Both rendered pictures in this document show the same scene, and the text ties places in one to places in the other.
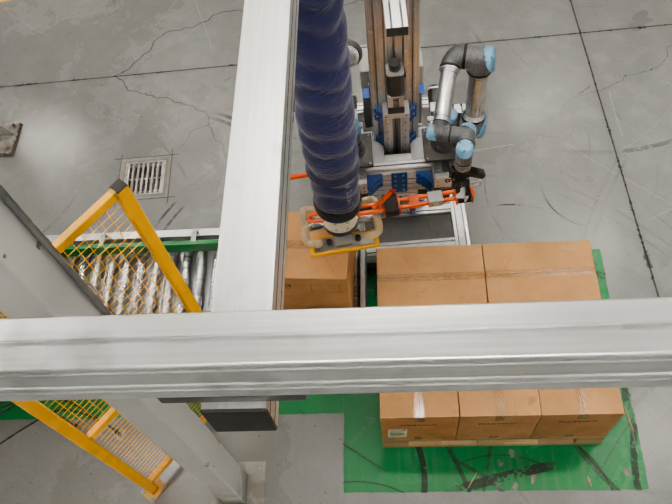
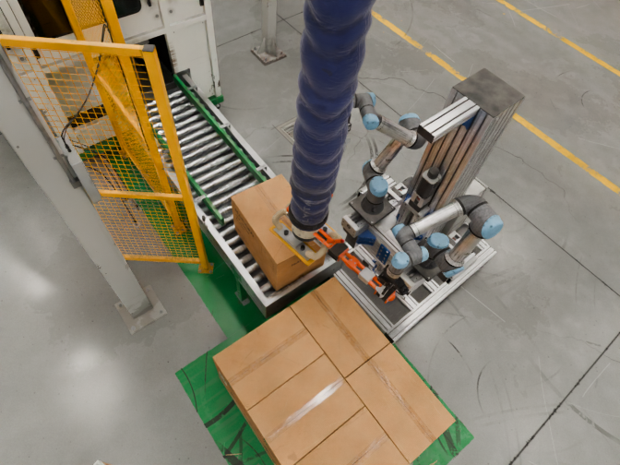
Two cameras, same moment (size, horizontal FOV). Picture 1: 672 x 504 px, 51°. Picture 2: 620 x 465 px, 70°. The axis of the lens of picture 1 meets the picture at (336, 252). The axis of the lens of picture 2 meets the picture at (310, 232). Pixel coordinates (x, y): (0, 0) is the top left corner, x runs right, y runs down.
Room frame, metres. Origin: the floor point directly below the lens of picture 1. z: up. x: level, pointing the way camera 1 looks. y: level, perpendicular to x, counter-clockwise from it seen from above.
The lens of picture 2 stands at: (0.76, -0.91, 3.36)
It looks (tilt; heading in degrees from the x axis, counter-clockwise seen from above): 58 degrees down; 36
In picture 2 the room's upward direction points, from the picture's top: 8 degrees clockwise
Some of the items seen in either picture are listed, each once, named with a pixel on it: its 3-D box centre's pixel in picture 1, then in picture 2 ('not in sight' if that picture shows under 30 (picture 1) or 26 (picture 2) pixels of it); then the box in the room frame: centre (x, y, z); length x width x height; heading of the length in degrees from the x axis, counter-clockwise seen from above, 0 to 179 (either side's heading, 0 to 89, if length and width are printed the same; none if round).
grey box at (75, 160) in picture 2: not in sight; (80, 170); (1.09, 0.76, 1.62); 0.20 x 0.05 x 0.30; 81
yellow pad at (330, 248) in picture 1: (343, 241); (293, 241); (1.79, -0.05, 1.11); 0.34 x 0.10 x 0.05; 89
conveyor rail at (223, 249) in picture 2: not in sight; (184, 196); (1.74, 1.08, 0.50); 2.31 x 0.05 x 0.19; 81
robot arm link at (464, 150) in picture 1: (464, 152); (399, 262); (1.89, -0.64, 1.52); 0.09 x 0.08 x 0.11; 158
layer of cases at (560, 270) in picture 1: (487, 339); (328, 395); (1.47, -0.74, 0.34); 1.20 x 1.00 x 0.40; 81
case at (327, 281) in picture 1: (296, 262); (279, 232); (1.93, 0.22, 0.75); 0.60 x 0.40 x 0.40; 77
